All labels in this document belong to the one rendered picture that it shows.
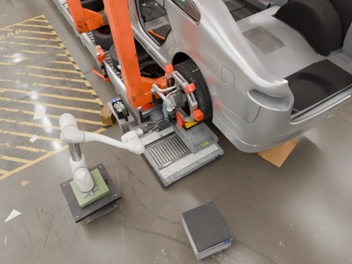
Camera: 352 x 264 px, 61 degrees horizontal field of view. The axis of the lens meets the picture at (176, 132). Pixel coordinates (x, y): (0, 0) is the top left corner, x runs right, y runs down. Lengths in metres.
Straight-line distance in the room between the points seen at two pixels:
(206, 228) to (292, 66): 1.95
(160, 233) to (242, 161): 1.29
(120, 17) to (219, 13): 0.89
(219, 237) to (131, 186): 1.24
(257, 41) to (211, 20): 1.19
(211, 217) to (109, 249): 1.11
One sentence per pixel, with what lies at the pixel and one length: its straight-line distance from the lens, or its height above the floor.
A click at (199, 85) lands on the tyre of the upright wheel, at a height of 1.11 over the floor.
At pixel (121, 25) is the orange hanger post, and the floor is 1.60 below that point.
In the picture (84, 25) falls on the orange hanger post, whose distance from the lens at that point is 5.04.
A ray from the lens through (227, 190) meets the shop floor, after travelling 3.48.
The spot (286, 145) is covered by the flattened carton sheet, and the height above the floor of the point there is 0.01.
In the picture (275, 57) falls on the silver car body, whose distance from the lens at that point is 3.54.
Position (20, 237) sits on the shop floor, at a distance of 3.74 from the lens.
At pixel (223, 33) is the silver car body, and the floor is 1.73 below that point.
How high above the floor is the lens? 3.06
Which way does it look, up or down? 51 degrees down
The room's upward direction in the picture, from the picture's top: 5 degrees counter-clockwise
